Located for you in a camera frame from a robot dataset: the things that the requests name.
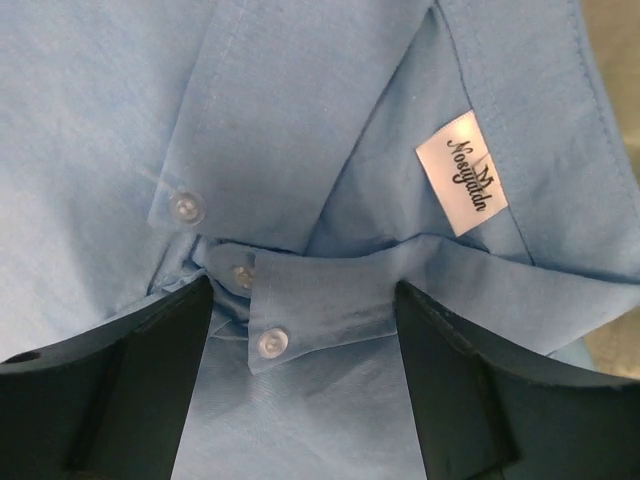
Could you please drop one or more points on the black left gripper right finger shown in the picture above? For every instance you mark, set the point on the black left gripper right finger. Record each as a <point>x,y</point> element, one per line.
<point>487,408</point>

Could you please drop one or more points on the light blue long sleeve shirt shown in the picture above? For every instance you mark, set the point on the light blue long sleeve shirt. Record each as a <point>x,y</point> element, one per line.
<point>305,156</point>

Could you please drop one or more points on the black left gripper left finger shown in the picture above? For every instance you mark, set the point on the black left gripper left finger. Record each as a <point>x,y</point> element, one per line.
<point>110,403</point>

